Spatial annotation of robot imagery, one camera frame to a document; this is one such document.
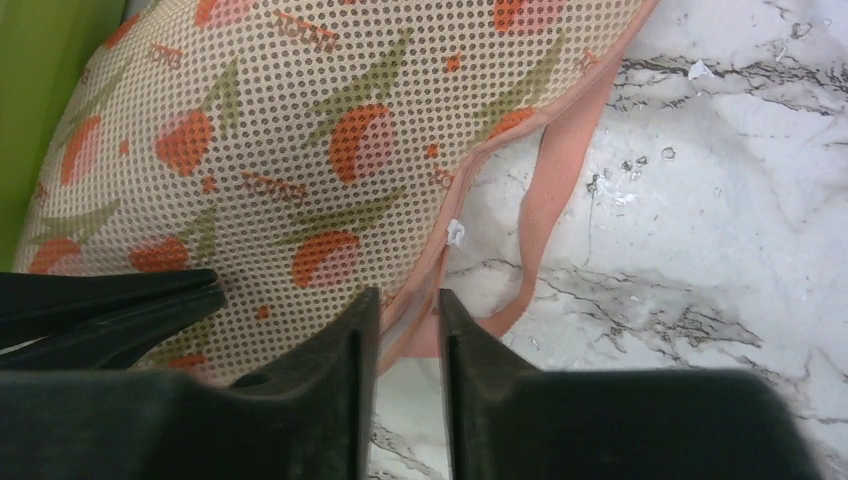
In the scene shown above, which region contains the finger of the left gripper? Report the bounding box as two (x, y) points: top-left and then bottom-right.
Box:
(1, 269), (226, 371)

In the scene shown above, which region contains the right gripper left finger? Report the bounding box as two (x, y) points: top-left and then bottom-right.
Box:
(1, 287), (380, 479)

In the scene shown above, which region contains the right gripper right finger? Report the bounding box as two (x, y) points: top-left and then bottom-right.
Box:
(439, 290), (822, 479)

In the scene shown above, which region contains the floral mesh laundry bag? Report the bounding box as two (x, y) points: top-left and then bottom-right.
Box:
(12, 0), (654, 383)

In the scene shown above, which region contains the green plastic tray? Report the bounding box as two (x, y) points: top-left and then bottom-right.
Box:
(1, 0), (126, 271)

